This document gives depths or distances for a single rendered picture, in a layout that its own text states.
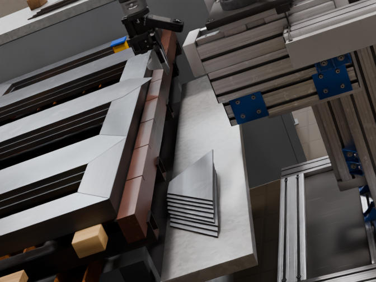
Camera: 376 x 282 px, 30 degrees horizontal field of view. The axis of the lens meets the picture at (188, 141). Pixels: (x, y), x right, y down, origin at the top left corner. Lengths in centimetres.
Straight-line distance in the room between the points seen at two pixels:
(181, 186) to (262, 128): 142
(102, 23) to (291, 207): 113
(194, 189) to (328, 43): 46
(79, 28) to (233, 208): 157
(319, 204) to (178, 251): 102
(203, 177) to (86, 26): 142
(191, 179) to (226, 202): 13
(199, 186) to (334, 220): 78
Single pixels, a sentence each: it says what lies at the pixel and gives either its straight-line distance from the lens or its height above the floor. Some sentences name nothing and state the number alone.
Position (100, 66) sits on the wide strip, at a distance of 259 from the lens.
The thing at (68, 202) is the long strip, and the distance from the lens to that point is 153.
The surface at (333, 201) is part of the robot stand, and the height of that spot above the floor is 21.
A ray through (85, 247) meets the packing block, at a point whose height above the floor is 80.
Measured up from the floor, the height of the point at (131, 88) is 86.
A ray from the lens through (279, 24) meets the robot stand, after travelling 178.
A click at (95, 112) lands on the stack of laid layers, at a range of 213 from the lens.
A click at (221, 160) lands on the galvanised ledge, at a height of 68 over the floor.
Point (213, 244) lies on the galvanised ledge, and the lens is 150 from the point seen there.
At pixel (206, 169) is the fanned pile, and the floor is 72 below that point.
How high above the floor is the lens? 141
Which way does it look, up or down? 20 degrees down
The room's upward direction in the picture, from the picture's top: 23 degrees counter-clockwise
